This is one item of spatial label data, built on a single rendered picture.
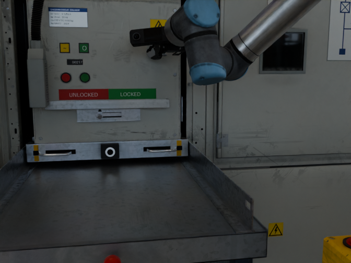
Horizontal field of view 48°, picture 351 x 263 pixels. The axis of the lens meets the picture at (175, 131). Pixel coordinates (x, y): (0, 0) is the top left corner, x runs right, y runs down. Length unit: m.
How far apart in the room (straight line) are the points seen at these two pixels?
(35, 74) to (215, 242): 0.73
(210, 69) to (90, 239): 0.49
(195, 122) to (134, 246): 0.74
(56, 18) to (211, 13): 0.54
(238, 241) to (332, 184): 0.91
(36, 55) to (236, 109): 0.70
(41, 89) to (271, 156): 0.86
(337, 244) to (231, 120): 0.85
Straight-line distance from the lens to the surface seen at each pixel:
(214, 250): 0.82
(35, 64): 1.24
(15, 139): 1.44
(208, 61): 1.00
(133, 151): 1.36
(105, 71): 1.34
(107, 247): 0.78
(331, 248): 0.69
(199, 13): 1.01
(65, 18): 1.35
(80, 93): 1.34
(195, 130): 1.44
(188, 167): 1.29
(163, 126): 1.37
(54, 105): 1.31
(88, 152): 1.36
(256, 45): 1.10
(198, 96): 1.43
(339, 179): 1.69
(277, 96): 1.50
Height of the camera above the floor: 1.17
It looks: 9 degrees down
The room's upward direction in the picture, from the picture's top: straight up
